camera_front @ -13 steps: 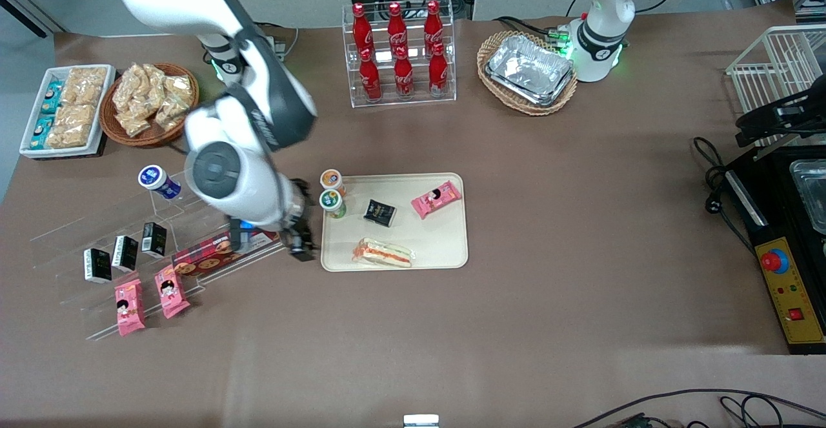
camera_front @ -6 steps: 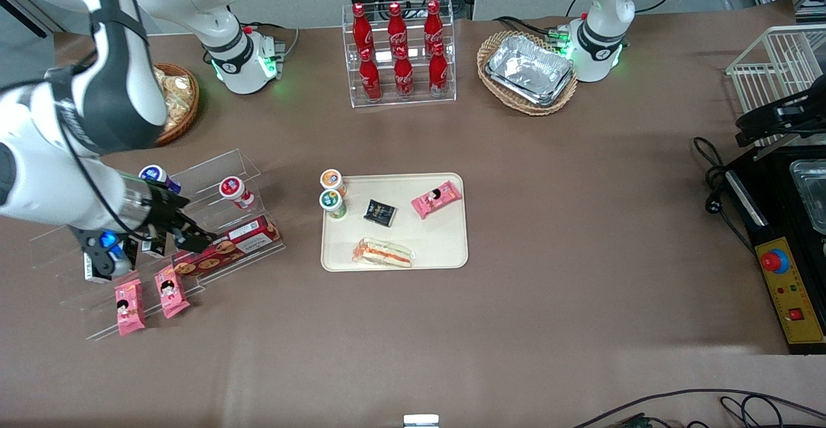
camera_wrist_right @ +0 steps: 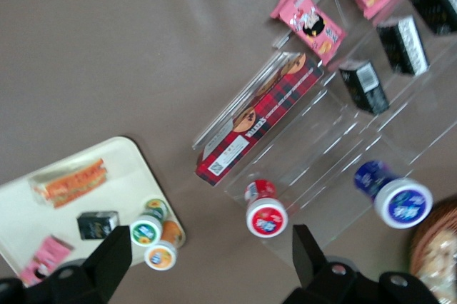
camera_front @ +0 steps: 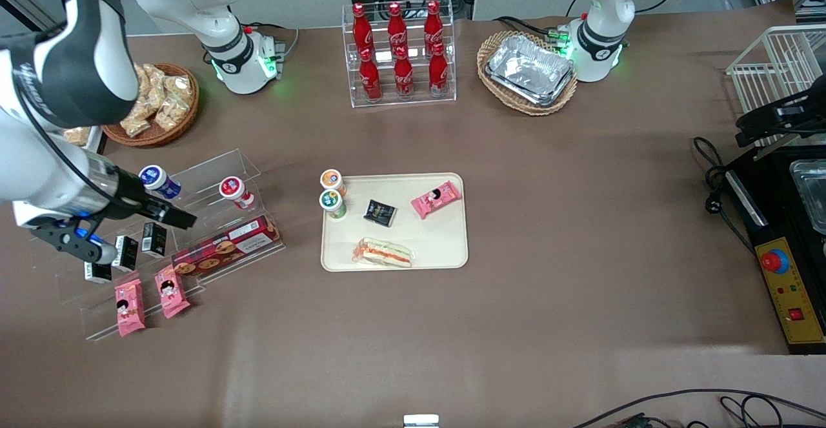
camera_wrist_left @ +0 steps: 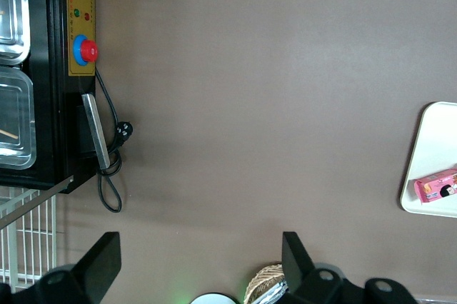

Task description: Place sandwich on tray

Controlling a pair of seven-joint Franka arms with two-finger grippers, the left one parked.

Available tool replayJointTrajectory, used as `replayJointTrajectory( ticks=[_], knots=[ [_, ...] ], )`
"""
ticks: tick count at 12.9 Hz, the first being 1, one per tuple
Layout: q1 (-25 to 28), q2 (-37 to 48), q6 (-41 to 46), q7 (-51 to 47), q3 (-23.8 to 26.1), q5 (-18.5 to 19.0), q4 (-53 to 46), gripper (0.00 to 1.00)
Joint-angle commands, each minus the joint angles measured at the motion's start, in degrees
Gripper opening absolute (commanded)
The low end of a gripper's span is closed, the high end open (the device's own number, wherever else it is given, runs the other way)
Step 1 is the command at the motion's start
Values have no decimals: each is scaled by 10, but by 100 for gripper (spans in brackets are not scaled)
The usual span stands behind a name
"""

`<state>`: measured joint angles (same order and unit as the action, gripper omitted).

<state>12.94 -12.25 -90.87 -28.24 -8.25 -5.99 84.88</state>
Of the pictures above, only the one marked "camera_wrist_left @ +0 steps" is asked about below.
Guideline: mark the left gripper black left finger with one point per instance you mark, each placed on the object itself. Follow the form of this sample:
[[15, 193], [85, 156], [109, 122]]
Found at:
[[103, 264]]

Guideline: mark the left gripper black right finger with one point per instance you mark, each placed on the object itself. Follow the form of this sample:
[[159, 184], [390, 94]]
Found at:
[[294, 261]]

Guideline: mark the aluminium foil tray stack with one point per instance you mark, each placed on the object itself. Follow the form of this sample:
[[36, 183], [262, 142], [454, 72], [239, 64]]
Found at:
[[275, 293]]

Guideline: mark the beige plastic tray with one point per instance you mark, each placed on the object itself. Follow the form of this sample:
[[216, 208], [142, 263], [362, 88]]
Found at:
[[435, 140]]

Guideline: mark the light wicker basket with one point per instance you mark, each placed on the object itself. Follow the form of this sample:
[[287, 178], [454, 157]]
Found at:
[[258, 279]]

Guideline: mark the silver metal bar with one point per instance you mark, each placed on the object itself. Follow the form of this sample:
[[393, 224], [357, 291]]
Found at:
[[35, 201]]

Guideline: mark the pink snack pack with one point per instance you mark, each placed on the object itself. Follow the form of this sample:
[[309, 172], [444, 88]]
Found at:
[[435, 188]]

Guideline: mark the black sealing machine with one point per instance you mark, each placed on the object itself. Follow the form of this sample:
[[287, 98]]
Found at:
[[50, 104]]

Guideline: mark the steel food container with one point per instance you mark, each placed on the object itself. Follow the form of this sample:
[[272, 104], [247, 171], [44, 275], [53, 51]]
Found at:
[[10, 8], [14, 115]]

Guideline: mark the red emergency stop button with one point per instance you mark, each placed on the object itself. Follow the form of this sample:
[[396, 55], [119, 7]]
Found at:
[[88, 50]]

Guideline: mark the yellow control panel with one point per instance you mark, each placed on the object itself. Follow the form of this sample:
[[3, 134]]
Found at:
[[80, 15]]

